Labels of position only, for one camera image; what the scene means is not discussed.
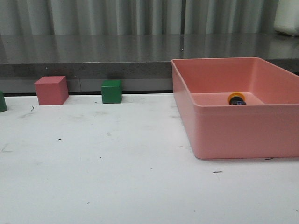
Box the green cube block at left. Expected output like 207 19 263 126
0 91 7 112

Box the pink cube block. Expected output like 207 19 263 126
34 76 69 105

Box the white container on counter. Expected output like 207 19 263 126
274 0 299 36

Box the green cube block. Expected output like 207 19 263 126
101 80 122 104
0 91 7 112

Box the pink plastic bin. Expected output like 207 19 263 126
171 57 299 159

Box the grey stone counter ledge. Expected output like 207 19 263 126
0 33 299 95

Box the yellow push button switch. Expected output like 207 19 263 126
228 92 246 105

